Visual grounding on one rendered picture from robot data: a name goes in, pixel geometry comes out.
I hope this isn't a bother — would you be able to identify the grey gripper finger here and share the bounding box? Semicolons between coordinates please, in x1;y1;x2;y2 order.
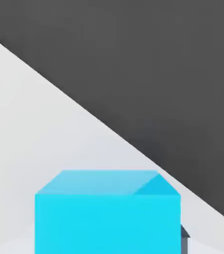
180;224;196;254

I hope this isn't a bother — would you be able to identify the small cyan cube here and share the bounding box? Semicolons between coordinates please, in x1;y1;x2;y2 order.
34;170;181;254

